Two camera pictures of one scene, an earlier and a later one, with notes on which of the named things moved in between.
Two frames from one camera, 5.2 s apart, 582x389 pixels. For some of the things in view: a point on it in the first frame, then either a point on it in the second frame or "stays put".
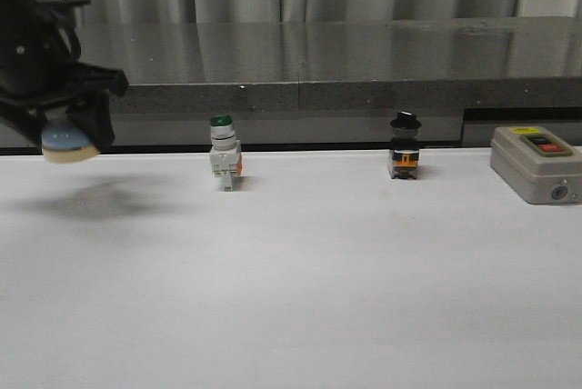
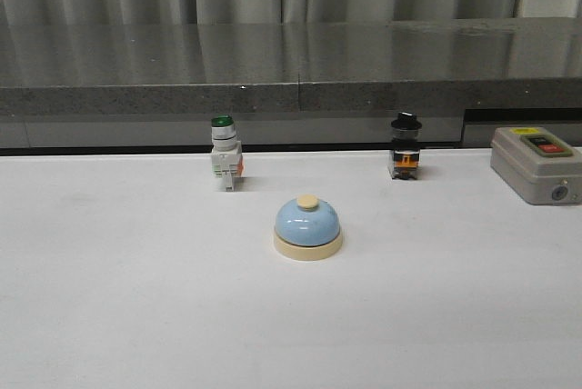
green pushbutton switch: x=225 y=152 stays put
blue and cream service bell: x=63 y=143 -> x=307 y=229
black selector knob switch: x=405 y=149 stays put
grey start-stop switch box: x=536 y=164 stays put
